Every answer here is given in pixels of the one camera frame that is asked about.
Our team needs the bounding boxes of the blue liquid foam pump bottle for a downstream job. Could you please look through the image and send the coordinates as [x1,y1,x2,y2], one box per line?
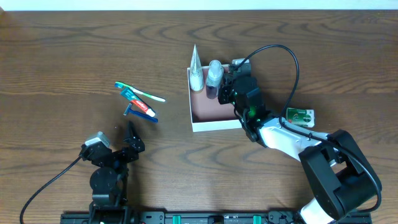
[206,60,224,99]

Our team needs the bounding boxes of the white box with pink interior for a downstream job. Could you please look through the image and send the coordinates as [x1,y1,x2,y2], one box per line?
[187,67,242,133]

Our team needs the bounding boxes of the green Dettol soap bar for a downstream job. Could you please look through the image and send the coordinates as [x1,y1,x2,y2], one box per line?
[285,108,315,128]

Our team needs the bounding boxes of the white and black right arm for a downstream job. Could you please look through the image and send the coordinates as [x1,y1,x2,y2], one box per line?
[218,74,382,223]

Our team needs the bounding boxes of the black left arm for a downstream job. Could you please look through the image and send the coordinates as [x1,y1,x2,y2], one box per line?
[79,121,145,223]

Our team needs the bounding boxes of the blue disposable razor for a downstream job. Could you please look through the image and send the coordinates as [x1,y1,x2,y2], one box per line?
[123,103,158,123]

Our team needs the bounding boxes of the Colgate toothpaste tube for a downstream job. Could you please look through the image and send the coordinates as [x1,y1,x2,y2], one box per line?
[120,87,155,117]

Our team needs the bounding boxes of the green and white toothbrush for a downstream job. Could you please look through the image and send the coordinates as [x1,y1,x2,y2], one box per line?
[114,81,166,103]

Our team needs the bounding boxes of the black mounting rail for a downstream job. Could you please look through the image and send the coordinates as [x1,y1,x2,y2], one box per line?
[60,210,373,224]

